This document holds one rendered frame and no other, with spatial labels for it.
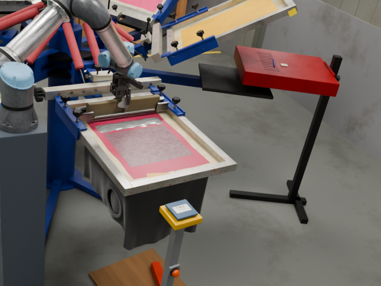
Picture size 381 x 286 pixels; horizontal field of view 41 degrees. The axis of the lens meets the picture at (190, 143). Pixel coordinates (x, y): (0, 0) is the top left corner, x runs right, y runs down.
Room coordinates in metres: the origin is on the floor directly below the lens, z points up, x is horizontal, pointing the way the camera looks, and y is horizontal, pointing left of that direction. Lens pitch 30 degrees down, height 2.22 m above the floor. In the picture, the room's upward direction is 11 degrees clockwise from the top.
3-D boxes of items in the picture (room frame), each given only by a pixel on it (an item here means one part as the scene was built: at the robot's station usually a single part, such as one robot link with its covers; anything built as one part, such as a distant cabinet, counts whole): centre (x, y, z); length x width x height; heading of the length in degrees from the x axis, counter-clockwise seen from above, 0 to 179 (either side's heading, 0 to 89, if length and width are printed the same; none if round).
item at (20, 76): (1.66, 0.68, 1.37); 0.13 x 0.12 x 0.14; 56
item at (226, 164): (2.14, 0.24, 0.97); 0.79 x 0.58 x 0.04; 38
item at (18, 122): (1.66, 0.67, 1.25); 0.15 x 0.15 x 0.10
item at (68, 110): (2.16, 0.61, 0.98); 0.30 x 0.05 x 0.07; 38
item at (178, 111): (2.50, 0.17, 0.98); 0.30 x 0.05 x 0.07; 38
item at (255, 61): (3.17, -0.52, 1.06); 0.61 x 0.46 x 0.12; 98
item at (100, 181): (1.99, 0.35, 0.77); 0.46 x 0.09 x 0.36; 38
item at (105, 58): (2.21, 0.43, 1.30); 0.11 x 0.11 x 0.08; 56
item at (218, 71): (3.07, 0.23, 0.91); 1.34 x 0.41 x 0.08; 98
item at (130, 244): (1.91, 0.06, 0.74); 0.45 x 0.03 x 0.43; 128
